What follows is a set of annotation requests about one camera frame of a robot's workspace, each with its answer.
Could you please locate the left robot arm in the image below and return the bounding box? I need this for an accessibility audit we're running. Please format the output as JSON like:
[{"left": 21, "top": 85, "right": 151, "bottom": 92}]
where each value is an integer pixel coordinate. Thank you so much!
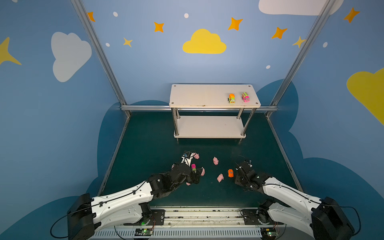
[{"left": 67, "top": 163, "right": 204, "bottom": 240}]

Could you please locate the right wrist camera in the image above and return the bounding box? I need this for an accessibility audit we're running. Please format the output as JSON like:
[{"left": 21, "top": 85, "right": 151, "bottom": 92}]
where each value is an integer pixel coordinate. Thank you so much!
[{"left": 239, "top": 161, "right": 252, "bottom": 172}]

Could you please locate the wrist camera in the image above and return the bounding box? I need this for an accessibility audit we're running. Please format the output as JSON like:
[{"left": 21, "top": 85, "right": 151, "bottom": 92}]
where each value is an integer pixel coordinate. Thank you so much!
[
  {"left": 181, "top": 152, "right": 196, "bottom": 167},
  {"left": 239, "top": 161, "right": 252, "bottom": 172}
]

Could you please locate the right controller board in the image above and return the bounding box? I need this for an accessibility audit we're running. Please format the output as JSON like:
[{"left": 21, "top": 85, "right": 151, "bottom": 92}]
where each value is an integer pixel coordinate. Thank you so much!
[{"left": 260, "top": 228, "right": 278, "bottom": 240}]

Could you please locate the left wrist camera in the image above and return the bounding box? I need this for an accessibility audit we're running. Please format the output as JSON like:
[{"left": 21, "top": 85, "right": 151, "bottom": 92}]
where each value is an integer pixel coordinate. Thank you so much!
[{"left": 181, "top": 152, "right": 196, "bottom": 167}]

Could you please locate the pink green toy car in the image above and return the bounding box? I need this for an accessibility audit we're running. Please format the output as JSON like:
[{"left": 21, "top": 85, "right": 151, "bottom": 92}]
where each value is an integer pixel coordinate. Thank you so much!
[{"left": 242, "top": 92, "right": 250, "bottom": 103}]

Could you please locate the aluminium frame post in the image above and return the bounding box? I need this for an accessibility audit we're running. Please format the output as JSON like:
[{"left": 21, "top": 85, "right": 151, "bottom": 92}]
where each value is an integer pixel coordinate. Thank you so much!
[
  {"left": 71, "top": 0, "right": 127, "bottom": 107},
  {"left": 266, "top": 0, "right": 337, "bottom": 119}
]

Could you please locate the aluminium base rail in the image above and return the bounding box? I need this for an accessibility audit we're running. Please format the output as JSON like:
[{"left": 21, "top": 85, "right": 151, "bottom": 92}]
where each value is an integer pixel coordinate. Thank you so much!
[{"left": 77, "top": 206, "right": 334, "bottom": 240}]

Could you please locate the orange green toy truck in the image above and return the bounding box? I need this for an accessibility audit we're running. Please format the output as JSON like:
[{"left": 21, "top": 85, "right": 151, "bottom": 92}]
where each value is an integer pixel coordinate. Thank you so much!
[{"left": 228, "top": 94, "right": 235, "bottom": 104}]

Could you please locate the orange toy car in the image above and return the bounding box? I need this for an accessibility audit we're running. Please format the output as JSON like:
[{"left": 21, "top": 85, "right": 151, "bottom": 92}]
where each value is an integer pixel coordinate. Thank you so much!
[{"left": 228, "top": 169, "right": 234, "bottom": 178}]

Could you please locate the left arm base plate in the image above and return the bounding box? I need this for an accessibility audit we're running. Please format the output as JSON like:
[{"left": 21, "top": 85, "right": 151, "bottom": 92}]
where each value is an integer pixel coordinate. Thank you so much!
[{"left": 132, "top": 209, "right": 165, "bottom": 226}]

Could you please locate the white two-tier shelf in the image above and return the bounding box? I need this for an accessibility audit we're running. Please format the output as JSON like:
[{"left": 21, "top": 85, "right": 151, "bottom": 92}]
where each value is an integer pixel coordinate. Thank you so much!
[{"left": 169, "top": 84, "right": 261, "bottom": 139}]

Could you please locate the right aluminium frame post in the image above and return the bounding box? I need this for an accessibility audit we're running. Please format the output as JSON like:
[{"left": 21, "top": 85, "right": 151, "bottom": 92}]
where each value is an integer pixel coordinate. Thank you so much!
[{"left": 266, "top": 0, "right": 337, "bottom": 119}]

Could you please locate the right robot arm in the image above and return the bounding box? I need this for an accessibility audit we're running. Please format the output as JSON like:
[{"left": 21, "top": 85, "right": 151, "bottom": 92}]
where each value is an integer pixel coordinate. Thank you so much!
[{"left": 235, "top": 164, "right": 360, "bottom": 240}]

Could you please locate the left controller board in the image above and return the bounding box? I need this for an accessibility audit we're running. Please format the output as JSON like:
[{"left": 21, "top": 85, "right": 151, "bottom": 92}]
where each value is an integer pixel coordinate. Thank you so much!
[{"left": 135, "top": 229, "right": 154, "bottom": 237}]

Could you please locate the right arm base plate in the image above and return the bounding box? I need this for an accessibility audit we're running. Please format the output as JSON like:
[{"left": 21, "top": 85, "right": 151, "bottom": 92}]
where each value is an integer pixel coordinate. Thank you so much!
[{"left": 241, "top": 209, "right": 283, "bottom": 225}]

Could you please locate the controller board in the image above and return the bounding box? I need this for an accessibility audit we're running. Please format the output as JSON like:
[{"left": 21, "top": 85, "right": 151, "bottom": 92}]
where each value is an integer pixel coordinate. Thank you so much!
[
  {"left": 135, "top": 229, "right": 154, "bottom": 237},
  {"left": 260, "top": 228, "right": 278, "bottom": 240}
]

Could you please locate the left aluminium frame post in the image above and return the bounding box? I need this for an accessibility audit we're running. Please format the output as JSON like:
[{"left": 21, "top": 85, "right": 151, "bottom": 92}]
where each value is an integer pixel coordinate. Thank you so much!
[{"left": 71, "top": 0, "right": 127, "bottom": 107}]

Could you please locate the rear aluminium crossbar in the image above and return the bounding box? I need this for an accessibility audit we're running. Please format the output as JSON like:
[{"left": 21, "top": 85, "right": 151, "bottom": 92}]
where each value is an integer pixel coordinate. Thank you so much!
[{"left": 121, "top": 105, "right": 278, "bottom": 112}]

